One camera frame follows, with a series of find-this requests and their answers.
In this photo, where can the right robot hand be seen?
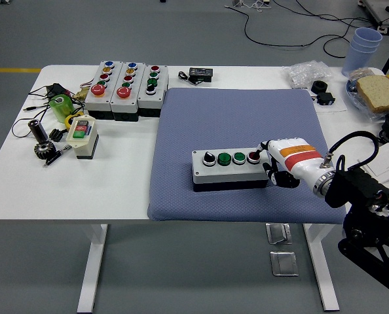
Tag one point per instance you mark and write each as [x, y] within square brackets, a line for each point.
[296, 160]

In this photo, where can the grey four-button control box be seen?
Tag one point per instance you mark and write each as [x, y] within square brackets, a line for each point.
[224, 173]
[148, 99]

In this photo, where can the grey five-button control box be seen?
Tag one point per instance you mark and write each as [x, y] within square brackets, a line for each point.
[125, 103]
[93, 101]

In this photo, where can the black servo motor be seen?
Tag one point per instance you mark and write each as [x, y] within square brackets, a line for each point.
[327, 97]

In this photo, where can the metal floor outlet plate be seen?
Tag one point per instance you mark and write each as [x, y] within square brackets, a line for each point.
[284, 263]
[279, 233]

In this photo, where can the clear plastic bag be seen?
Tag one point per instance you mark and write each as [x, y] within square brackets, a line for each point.
[304, 73]

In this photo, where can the white paper sheet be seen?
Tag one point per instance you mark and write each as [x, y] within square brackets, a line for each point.
[384, 167]

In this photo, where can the blue-grey padded mat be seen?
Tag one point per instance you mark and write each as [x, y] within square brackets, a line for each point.
[214, 124]

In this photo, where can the blue plate with plastic wrap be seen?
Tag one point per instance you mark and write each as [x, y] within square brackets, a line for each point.
[353, 90]

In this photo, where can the white table leg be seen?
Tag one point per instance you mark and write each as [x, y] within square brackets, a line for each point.
[322, 268]
[93, 268]

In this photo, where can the stacked blue plastic cups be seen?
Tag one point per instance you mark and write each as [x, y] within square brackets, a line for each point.
[358, 55]

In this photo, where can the black digital display module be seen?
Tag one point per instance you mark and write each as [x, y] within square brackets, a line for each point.
[201, 72]

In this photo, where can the brass fitting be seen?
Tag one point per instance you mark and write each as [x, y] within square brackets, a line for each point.
[81, 95]

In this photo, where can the yellow tape roll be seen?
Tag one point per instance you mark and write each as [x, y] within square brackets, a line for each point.
[68, 121]

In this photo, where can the green tape roll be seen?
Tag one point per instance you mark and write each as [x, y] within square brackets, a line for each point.
[63, 112]

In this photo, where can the black pen probe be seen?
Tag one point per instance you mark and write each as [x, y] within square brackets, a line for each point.
[55, 158]

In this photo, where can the black power adapter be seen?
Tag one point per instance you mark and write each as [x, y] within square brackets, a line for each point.
[57, 89]

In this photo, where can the black gear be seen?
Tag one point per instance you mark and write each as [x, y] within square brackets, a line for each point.
[45, 150]

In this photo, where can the black metal cylinder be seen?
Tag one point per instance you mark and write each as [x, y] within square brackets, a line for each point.
[39, 131]

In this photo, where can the metal frame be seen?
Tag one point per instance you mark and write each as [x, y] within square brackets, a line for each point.
[374, 11]

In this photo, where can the cream red-green switch box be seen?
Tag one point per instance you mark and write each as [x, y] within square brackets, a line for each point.
[83, 147]

